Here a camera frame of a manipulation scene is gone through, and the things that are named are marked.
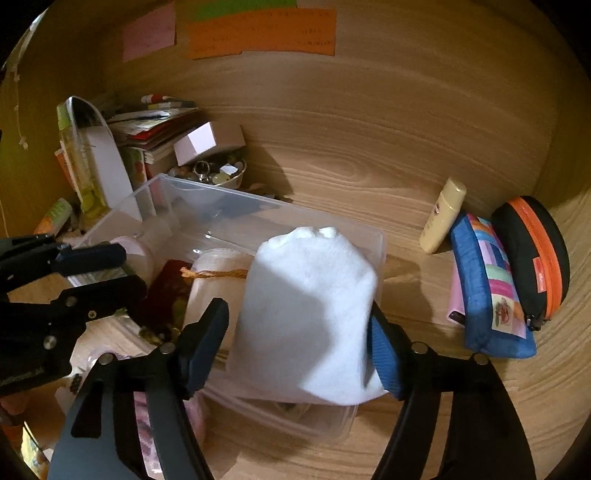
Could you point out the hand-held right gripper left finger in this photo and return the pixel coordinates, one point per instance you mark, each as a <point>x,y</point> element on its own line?
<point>203,350</point>

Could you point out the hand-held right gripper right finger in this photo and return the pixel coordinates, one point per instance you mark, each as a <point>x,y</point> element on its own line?
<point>385,364</point>

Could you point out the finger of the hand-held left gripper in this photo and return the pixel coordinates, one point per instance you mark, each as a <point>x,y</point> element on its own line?
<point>92,258</point>
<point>115,293</point>

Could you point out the pink round jar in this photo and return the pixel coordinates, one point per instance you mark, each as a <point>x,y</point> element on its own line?
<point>138,254</point>

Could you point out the beige tape roll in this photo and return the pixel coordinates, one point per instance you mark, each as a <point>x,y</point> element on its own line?
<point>207,295</point>

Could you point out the white soft packet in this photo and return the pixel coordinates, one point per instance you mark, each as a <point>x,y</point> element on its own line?
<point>304,314</point>

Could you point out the clear plastic storage box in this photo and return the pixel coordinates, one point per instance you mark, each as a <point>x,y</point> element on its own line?
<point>221,217</point>

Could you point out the wooden desktop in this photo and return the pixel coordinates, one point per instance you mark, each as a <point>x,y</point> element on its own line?
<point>360,194</point>

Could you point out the small green orange tube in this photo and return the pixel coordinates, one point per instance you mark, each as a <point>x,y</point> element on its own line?
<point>53,217</point>

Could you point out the tall green bottle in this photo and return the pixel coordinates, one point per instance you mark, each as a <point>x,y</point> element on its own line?
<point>85,184</point>

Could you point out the white curved stand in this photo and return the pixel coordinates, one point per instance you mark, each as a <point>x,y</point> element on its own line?
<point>111,170</point>

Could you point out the pink flat case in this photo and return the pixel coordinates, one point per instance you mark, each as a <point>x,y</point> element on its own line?
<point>455,295</point>

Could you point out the blue patchwork pencil pouch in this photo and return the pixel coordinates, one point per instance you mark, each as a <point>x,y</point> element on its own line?
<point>480,332</point>

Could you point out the stack of books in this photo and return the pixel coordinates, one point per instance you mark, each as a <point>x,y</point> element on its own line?
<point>147,129</point>

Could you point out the cream tube bottle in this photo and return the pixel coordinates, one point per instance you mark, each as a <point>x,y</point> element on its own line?
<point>441,217</point>

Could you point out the small white box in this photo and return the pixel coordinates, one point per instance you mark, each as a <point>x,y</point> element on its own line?
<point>198,141</point>

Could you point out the bowl of trinkets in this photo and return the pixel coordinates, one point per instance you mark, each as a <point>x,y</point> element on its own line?
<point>231,177</point>

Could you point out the black case with orange zipper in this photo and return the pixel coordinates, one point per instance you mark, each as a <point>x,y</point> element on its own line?
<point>512,240</point>

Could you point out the pink sticky note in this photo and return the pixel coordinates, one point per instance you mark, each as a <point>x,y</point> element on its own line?
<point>147,32</point>

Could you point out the orange sticky note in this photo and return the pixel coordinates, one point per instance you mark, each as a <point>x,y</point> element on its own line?
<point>258,37</point>

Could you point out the green sticky note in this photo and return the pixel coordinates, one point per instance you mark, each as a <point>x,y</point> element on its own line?
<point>244,9</point>

